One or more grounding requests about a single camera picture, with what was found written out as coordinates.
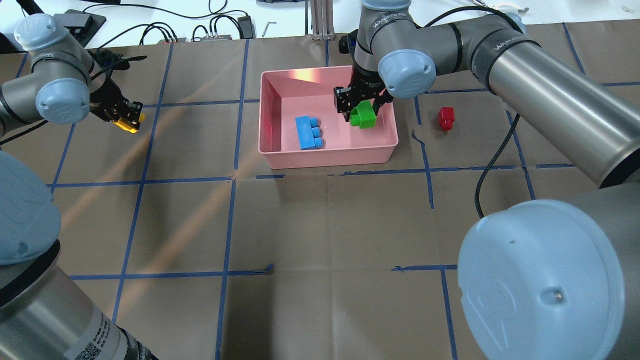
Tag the green toy block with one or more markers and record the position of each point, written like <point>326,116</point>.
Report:
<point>363,115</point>

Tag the yellow toy block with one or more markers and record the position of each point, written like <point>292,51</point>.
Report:
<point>131,126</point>

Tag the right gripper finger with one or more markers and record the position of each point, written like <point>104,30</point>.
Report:
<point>343,106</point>
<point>379,102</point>

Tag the aluminium frame post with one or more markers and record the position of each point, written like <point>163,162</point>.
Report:
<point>322,20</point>

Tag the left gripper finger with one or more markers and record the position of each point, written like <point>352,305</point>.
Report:
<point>133,109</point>

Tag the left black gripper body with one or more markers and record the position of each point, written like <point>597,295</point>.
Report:
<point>103,103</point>

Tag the grey usb hub upper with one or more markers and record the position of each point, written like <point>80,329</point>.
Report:
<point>211,37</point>

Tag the black box on table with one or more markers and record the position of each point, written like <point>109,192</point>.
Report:
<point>82,26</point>

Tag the blue toy block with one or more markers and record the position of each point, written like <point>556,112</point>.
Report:
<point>309,133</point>

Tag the grey usb hub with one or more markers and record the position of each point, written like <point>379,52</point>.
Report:
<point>173,40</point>
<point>211,37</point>

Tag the black power adapter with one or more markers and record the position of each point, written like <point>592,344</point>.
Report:
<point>245,24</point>

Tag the grey usb hub lower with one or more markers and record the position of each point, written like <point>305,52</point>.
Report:
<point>173,40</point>

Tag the pink plastic box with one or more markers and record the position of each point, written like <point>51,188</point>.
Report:
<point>291,93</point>

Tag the red toy block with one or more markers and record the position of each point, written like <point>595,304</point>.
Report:
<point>446,118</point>

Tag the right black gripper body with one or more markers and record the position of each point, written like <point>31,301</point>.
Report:
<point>364,80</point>

